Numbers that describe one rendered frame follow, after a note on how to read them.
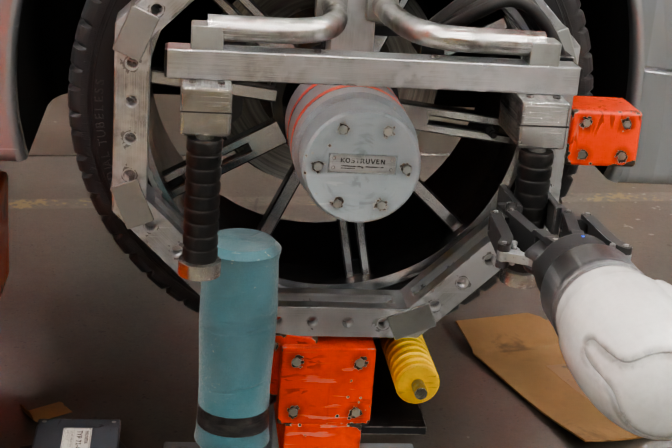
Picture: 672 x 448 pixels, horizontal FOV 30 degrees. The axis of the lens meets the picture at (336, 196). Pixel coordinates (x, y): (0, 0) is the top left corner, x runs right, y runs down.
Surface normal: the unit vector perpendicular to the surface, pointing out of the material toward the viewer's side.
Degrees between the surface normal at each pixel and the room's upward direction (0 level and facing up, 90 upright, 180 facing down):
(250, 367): 93
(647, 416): 102
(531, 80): 90
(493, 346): 12
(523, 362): 2
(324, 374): 90
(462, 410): 0
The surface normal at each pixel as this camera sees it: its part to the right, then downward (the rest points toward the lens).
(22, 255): 0.07, -0.94
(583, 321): -0.83, -0.45
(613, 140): 0.11, 0.33
